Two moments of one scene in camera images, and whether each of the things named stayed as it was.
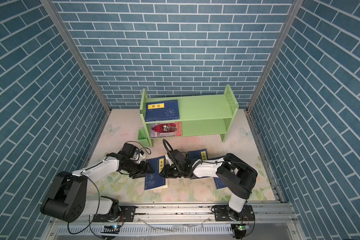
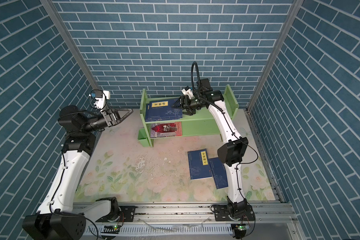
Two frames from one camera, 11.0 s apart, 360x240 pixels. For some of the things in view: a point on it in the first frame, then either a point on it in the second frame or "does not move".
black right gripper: x=166 y=172 to x=188 y=107
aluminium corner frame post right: x=295 y=7 does not move
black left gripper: x=143 y=171 to x=110 y=118
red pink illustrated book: x=158 y=130 does not move
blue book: x=154 y=180 to x=162 y=110
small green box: x=142 y=137 does not move
